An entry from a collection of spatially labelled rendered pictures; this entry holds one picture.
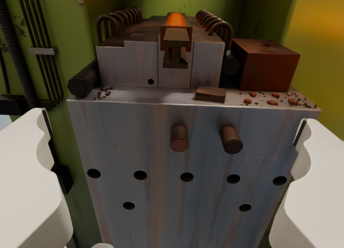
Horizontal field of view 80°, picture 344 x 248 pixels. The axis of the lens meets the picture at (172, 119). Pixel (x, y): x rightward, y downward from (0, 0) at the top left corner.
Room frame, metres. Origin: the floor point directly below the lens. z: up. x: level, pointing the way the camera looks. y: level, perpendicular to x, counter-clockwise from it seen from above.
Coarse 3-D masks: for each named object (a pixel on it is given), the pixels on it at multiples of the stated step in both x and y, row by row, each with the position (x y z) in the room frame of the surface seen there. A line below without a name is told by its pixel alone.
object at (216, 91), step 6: (198, 90) 0.30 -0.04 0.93; (204, 90) 0.30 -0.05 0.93; (210, 90) 0.30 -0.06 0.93; (216, 90) 0.30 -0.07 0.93; (222, 90) 0.30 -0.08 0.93; (198, 96) 0.29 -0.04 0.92; (204, 96) 0.29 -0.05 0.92; (210, 96) 0.29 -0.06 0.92; (216, 96) 0.28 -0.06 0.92; (222, 96) 0.28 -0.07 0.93; (222, 102) 0.28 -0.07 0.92
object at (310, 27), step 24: (264, 0) 0.62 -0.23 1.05; (288, 0) 0.49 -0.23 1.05; (312, 0) 0.47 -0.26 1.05; (336, 0) 0.47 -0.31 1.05; (240, 24) 0.80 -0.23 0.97; (264, 24) 0.58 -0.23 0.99; (288, 24) 0.47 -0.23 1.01; (312, 24) 0.47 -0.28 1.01; (336, 24) 0.47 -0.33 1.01; (288, 48) 0.47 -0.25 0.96; (312, 48) 0.47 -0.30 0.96; (336, 48) 0.47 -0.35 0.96; (312, 72) 0.47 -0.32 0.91; (336, 72) 0.47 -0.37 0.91; (312, 96) 0.47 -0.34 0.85; (336, 96) 0.47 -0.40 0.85; (336, 120) 0.47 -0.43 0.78; (264, 240) 0.47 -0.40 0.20
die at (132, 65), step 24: (144, 24) 0.53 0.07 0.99; (192, 24) 0.55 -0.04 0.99; (96, 48) 0.33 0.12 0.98; (120, 48) 0.33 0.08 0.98; (144, 48) 0.33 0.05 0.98; (192, 48) 0.33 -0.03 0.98; (216, 48) 0.33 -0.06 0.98; (120, 72) 0.33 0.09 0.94; (144, 72) 0.33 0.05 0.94; (168, 72) 0.33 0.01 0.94; (192, 72) 0.33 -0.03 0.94; (216, 72) 0.33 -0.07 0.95
